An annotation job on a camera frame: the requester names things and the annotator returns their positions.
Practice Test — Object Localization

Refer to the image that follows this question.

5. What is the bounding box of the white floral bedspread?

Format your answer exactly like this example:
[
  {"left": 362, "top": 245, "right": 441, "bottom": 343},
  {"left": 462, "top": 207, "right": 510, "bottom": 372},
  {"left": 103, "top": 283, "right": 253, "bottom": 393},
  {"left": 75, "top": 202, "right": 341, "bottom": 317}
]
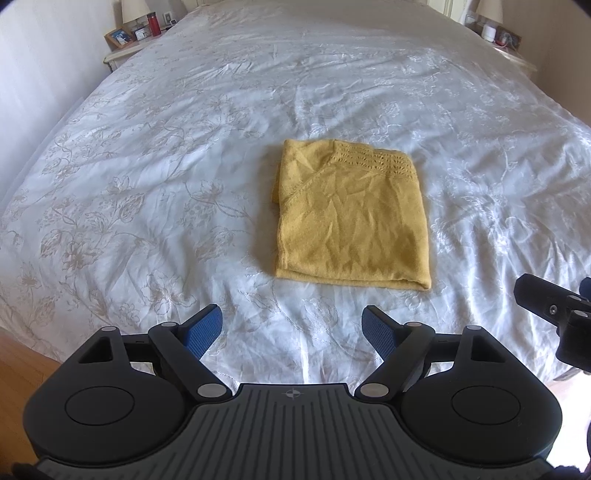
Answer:
[{"left": 0, "top": 0, "right": 591, "bottom": 385}]

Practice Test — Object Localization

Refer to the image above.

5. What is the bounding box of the wooden photo frame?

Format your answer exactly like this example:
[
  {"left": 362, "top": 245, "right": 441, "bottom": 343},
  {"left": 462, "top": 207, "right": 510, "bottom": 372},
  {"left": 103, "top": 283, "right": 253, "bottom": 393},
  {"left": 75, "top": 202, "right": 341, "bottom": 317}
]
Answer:
[{"left": 105, "top": 28, "right": 134, "bottom": 48}]

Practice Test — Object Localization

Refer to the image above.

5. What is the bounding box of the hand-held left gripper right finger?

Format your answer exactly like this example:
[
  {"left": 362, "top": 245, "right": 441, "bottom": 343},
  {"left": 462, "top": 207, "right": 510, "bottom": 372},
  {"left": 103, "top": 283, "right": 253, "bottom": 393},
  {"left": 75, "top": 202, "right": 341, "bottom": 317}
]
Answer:
[{"left": 355, "top": 305, "right": 509, "bottom": 400}]

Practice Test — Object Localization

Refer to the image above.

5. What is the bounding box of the cream bedside table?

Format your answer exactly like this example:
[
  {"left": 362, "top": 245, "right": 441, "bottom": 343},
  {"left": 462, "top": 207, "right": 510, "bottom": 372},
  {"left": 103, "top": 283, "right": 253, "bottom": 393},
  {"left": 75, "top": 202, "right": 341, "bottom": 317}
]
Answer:
[
  {"left": 466, "top": 23, "right": 539, "bottom": 75},
  {"left": 104, "top": 33, "right": 160, "bottom": 71}
]

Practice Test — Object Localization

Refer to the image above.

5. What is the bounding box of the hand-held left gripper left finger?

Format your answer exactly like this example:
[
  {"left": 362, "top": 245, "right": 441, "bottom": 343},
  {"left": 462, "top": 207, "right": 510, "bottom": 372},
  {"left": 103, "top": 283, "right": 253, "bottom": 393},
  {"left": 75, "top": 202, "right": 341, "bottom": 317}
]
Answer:
[{"left": 78, "top": 304, "right": 234, "bottom": 400}]

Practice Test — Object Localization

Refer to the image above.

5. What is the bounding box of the cream shade table lamp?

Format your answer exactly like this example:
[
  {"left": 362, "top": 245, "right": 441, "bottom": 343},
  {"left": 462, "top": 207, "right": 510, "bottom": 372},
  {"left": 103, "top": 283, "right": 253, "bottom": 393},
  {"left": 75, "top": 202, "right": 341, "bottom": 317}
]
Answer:
[
  {"left": 121, "top": 0, "right": 151, "bottom": 25},
  {"left": 475, "top": 0, "right": 504, "bottom": 24}
]

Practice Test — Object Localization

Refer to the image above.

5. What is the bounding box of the yellow knitted sweater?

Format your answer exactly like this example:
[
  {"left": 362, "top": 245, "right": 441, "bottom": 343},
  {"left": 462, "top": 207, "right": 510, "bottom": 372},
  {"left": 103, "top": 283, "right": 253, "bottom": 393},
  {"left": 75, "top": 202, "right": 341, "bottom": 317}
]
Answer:
[{"left": 270, "top": 138, "right": 433, "bottom": 291}]

